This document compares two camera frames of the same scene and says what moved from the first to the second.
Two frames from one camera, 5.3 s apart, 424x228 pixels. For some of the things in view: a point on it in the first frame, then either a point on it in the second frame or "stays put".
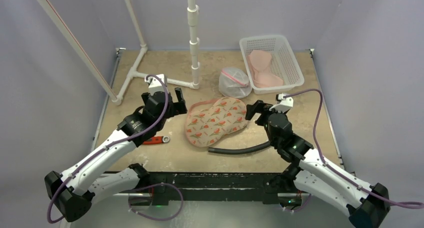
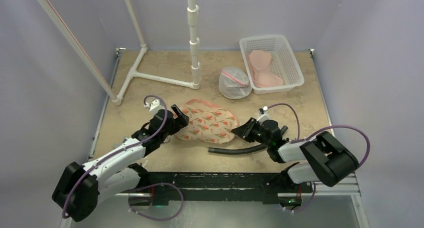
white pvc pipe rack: [134, 75] stays put
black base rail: [176, 188] stays put
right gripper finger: [251, 110] -> [246, 130]
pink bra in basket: [259, 61] stays put
